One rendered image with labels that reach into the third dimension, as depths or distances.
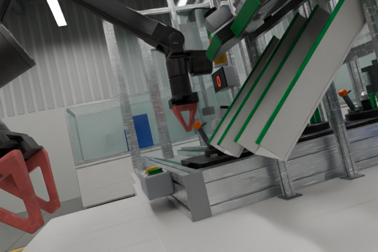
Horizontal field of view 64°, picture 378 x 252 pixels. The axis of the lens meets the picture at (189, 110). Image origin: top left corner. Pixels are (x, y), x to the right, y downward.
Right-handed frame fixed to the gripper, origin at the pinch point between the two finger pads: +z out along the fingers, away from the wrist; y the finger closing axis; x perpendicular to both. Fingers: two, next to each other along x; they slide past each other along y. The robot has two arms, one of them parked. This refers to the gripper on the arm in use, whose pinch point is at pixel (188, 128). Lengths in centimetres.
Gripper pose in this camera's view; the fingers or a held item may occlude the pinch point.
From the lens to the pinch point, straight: 84.9
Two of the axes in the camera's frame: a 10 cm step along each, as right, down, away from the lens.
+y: -2.4, 1.2, 9.6
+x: -9.5, 1.6, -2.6
